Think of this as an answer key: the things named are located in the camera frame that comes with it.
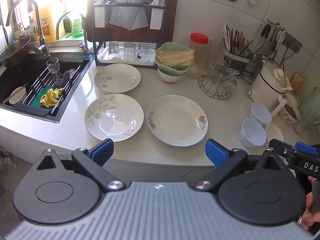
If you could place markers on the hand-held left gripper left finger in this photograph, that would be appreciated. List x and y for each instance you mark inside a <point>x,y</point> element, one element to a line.
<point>102,150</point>

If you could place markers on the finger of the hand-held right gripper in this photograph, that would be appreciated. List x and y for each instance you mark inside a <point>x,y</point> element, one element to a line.
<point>280,147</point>
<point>306,147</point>

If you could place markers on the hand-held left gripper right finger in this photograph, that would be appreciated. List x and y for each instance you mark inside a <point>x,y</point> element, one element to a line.
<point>216,152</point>

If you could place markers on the white ceramic bowl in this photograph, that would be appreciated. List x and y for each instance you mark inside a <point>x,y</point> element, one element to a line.
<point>273,132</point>

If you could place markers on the clear glass plate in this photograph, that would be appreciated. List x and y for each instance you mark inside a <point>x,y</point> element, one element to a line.
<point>115,123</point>

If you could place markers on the white plastic bowl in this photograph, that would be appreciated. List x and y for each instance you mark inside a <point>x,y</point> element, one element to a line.
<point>252,132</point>
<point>261,113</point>

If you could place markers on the white leaf-pattern plate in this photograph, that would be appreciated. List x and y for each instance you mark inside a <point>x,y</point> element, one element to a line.
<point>93,115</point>
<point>117,77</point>

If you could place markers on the white rose-pattern plate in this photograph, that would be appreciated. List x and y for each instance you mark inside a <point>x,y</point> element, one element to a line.
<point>175,120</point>

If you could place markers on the person's right hand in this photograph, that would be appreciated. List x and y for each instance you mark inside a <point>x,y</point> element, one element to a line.
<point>310,201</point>

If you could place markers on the floral ceramic mug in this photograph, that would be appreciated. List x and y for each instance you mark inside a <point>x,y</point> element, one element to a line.
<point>290,112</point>

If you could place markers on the pale green kettle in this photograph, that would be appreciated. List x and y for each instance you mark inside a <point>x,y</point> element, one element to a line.
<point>311,105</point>

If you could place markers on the white electric cooker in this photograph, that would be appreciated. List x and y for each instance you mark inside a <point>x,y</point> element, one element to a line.
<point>265,87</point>

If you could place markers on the clear cut-glass cup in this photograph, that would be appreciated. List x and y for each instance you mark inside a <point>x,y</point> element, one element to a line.
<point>216,62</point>
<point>231,82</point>

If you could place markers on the yellow cloth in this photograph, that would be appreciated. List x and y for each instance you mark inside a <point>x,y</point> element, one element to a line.
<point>51,97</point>

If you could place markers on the clear textured glass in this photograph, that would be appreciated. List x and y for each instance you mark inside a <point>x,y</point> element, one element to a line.
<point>62,78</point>

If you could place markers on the green scrub cloth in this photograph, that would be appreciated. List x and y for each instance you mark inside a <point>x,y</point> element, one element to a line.
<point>37,98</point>

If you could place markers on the white bowl with red foot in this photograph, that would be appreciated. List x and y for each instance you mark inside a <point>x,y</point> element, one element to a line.
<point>171,78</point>

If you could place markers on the white drip tray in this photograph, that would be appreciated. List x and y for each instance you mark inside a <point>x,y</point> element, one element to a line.
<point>103,58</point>

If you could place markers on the black sink drain rack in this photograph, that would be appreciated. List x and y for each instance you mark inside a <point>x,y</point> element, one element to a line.
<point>37,85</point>

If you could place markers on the green white chopstick holder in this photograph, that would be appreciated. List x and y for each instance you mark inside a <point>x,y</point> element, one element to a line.
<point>237,62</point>

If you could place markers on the clear glass goblet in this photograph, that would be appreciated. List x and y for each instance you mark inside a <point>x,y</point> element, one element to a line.
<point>53,66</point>

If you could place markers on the small white bowl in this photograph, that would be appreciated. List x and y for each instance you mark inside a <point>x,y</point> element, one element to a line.
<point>17,97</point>

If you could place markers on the clear drinking glass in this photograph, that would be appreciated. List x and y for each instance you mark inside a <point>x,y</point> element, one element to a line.
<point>143,51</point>
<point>129,50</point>
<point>113,48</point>

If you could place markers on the dried noodles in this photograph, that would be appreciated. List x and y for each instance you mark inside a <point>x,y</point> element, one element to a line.
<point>175,58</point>

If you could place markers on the black dish rack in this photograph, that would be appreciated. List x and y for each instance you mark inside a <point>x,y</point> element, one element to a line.
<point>96,47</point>

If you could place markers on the glass jar with red lid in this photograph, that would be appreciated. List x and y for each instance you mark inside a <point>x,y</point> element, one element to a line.
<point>200,50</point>

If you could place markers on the wooden chopstick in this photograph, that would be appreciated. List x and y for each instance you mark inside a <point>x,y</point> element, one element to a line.
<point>15,93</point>

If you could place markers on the green plastic basket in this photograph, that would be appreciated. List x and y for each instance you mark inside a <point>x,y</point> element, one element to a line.
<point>172,47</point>

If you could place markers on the bundle of chopsticks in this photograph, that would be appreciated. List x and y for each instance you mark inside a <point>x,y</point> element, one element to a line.
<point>237,40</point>

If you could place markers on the black kitchen sink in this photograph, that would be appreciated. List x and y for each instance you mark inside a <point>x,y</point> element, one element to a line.
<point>15,75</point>

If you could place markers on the small steel faucet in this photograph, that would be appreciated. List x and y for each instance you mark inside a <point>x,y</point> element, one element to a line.
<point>85,35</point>

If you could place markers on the green detergent bottle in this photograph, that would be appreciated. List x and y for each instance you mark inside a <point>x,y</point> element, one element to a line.
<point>77,27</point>

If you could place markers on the white utensil holder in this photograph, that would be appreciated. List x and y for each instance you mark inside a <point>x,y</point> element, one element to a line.
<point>99,17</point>
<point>157,18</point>

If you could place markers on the tall steel faucet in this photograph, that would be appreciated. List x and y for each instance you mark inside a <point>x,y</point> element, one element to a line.
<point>40,27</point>

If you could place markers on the silver patterned cloth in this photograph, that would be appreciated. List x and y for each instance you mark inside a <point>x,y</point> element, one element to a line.
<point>130,15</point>

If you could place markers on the yellow oil bottle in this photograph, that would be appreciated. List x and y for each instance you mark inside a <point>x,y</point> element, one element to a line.
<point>48,22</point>

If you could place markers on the dark wooden cutting board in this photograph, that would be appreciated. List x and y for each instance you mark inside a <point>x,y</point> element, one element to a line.
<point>171,17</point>

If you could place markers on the dark wall hook rail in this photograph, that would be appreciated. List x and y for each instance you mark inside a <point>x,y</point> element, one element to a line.
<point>292,42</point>

